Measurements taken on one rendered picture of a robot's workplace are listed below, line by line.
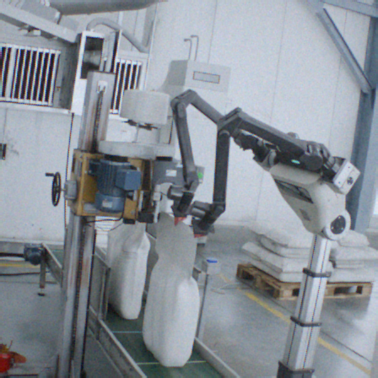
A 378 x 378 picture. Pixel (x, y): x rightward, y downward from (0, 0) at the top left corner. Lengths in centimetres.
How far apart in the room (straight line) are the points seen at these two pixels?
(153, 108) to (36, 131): 294
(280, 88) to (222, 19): 121
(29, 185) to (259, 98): 348
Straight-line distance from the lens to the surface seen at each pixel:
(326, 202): 281
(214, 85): 718
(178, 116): 292
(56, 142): 591
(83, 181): 318
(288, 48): 837
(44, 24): 551
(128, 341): 338
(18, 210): 595
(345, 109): 893
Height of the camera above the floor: 164
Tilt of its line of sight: 7 degrees down
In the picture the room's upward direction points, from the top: 8 degrees clockwise
